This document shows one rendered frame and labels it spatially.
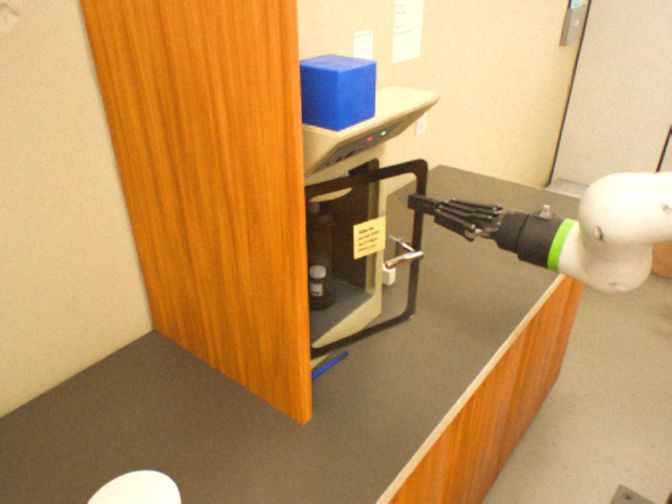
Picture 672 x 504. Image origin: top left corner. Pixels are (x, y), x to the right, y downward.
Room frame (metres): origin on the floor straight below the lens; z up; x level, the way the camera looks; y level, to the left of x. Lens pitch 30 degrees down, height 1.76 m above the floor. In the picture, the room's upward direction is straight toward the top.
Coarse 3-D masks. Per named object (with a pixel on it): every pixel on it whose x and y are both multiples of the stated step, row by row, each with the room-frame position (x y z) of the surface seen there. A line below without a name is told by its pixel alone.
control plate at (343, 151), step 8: (392, 128) 0.96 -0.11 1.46; (368, 136) 0.88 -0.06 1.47; (376, 136) 0.92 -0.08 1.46; (384, 136) 0.97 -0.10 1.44; (352, 144) 0.85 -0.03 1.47; (360, 144) 0.89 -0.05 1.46; (376, 144) 1.00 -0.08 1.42; (336, 152) 0.83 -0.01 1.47; (344, 152) 0.87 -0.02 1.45; (360, 152) 0.95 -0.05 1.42; (328, 160) 0.84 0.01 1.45; (320, 168) 0.85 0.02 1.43
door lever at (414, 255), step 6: (402, 246) 0.97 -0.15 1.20; (408, 246) 0.97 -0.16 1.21; (414, 252) 0.94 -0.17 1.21; (420, 252) 0.94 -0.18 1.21; (396, 258) 0.92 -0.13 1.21; (402, 258) 0.92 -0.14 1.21; (408, 258) 0.92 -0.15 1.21; (414, 258) 0.93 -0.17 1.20; (420, 258) 0.93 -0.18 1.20; (384, 264) 0.91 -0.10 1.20; (390, 264) 0.90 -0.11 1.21; (396, 264) 0.90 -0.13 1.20; (402, 264) 0.91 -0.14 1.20
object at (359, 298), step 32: (416, 160) 0.99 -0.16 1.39; (320, 192) 0.87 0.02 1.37; (352, 192) 0.91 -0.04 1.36; (384, 192) 0.95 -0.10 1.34; (416, 192) 0.99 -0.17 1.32; (320, 224) 0.87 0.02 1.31; (352, 224) 0.91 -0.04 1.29; (416, 224) 0.99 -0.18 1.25; (320, 256) 0.87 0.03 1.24; (352, 256) 0.91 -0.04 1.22; (384, 256) 0.95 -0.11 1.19; (320, 288) 0.87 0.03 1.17; (352, 288) 0.91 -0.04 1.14; (384, 288) 0.95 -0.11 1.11; (416, 288) 1.00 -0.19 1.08; (320, 320) 0.87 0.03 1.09; (352, 320) 0.91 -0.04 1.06; (384, 320) 0.96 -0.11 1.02; (320, 352) 0.87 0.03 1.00
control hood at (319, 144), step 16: (384, 96) 1.00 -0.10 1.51; (400, 96) 1.00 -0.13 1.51; (416, 96) 1.00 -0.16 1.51; (432, 96) 1.00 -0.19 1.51; (384, 112) 0.90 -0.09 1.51; (400, 112) 0.91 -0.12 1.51; (416, 112) 0.98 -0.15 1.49; (304, 128) 0.82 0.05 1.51; (320, 128) 0.81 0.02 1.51; (352, 128) 0.81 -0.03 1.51; (368, 128) 0.84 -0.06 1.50; (384, 128) 0.91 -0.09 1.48; (400, 128) 1.02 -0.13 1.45; (304, 144) 0.82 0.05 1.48; (320, 144) 0.79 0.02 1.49; (336, 144) 0.78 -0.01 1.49; (304, 160) 0.82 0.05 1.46; (320, 160) 0.81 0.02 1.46; (304, 176) 0.83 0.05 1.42
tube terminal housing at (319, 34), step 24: (312, 0) 0.91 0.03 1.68; (336, 0) 0.96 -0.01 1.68; (360, 0) 1.01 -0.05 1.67; (384, 0) 1.07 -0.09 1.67; (312, 24) 0.91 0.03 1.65; (336, 24) 0.96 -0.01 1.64; (360, 24) 1.01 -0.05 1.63; (384, 24) 1.07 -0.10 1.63; (312, 48) 0.91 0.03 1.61; (336, 48) 0.96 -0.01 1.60; (384, 48) 1.07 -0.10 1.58; (384, 72) 1.07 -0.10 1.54; (384, 144) 1.08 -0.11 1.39; (336, 168) 0.96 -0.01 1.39
